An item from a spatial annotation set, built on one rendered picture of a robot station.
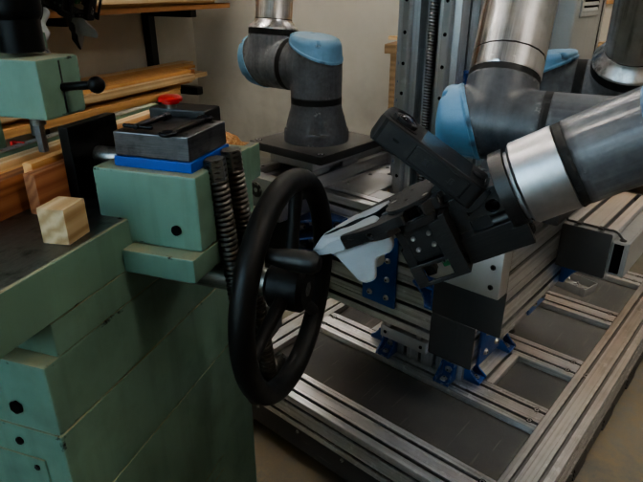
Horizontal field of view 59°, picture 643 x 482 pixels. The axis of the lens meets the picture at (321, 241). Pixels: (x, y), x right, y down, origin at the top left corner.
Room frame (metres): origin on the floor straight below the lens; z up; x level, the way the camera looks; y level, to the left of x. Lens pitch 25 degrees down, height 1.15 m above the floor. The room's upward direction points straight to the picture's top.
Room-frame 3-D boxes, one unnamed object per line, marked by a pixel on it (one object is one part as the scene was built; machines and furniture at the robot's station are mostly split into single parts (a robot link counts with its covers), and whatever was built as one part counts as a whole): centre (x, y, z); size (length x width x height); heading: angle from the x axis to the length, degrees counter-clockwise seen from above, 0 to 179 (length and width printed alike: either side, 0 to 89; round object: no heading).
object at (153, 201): (0.66, 0.18, 0.91); 0.15 x 0.14 x 0.09; 161
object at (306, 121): (1.30, 0.01, 0.87); 0.15 x 0.15 x 0.10
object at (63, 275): (0.69, 0.26, 0.87); 0.61 x 0.30 x 0.06; 161
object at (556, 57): (0.97, -0.37, 0.98); 0.13 x 0.12 x 0.14; 64
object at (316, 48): (1.31, 0.02, 0.98); 0.13 x 0.12 x 0.14; 50
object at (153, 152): (0.67, 0.17, 0.99); 0.13 x 0.11 x 0.06; 161
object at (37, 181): (0.70, 0.31, 0.92); 0.17 x 0.02 x 0.05; 161
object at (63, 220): (0.55, 0.27, 0.92); 0.04 x 0.03 x 0.04; 168
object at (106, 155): (0.69, 0.26, 0.95); 0.09 x 0.07 x 0.09; 161
